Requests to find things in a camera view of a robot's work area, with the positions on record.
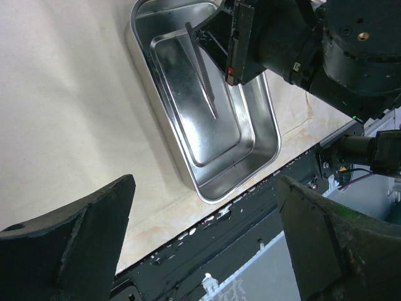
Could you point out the beige cloth wrap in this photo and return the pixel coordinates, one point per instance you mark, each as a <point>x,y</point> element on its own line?
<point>75,116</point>

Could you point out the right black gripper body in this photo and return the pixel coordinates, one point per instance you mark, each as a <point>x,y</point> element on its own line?
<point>281,36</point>

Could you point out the steel instrument tray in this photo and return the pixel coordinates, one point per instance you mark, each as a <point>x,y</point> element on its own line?
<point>219,136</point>

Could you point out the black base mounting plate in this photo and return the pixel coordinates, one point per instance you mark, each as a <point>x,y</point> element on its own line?
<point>224,241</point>

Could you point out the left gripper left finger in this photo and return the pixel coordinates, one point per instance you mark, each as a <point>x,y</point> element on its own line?
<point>70,253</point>

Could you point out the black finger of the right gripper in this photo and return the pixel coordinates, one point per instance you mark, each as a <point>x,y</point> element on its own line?
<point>213,34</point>

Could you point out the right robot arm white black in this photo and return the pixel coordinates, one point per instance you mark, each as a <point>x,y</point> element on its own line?
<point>346,53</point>

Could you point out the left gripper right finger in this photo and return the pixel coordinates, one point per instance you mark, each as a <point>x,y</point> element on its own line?
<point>338,253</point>

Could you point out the long steel tweezers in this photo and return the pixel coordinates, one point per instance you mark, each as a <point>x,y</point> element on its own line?
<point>203,72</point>

